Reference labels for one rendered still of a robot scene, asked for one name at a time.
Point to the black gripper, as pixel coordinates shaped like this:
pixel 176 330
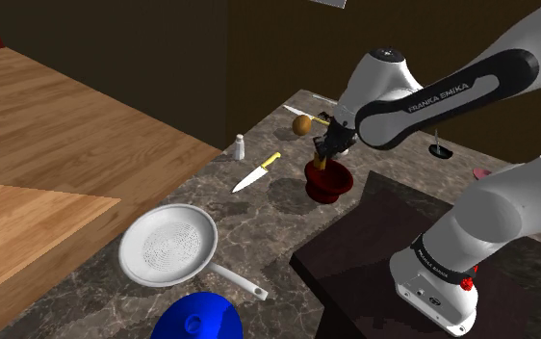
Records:
pixel 338 137

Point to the white salt shaker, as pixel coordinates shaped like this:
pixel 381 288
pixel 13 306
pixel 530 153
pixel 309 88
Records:
pixel 238 148

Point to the brown round potato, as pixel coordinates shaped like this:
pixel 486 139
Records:
pixel 301 125

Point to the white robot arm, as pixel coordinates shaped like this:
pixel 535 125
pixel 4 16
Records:
pixel 495 206

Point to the pink plate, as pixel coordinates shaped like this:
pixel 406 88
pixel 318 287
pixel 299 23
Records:
pixel 480 173

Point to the blue round funnel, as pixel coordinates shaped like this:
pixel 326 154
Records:
pixel 195 319

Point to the black disc with thin rod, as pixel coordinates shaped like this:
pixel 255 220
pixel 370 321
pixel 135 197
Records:
pixel 440 151

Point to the white colander pan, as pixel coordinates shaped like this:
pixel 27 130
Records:
pixel 167 246

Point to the dark red bowl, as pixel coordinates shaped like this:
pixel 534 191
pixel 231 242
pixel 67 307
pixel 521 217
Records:
pixel 334 183

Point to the yellow stick-shaped object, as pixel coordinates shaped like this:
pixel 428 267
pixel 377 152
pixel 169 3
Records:
pixel 319 163

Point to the dark robot stand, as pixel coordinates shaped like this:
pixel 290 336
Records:
pixel 359 253

